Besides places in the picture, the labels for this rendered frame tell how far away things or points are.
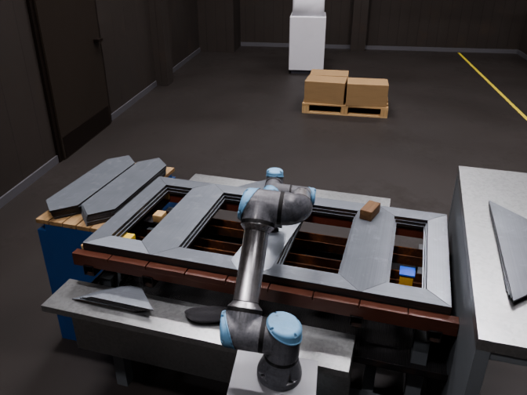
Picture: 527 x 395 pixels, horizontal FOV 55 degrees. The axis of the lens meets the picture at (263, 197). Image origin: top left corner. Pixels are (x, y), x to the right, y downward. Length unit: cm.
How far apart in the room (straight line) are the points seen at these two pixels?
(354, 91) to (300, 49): 241
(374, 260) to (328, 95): 478
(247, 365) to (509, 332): 83
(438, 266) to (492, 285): 43
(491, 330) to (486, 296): 16
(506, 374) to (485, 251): 123
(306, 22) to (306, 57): 57
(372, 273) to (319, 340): 34
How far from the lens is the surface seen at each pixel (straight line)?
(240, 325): 165
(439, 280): 216
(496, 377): 311
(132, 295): 225
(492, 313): 173
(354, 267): 214
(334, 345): 204
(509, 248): 204
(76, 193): 290
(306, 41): 892
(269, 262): 214
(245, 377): 180
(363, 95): 677
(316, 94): 683
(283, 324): 165
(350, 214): 258
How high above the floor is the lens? 206
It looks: 27 degrees down
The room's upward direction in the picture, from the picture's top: straight up
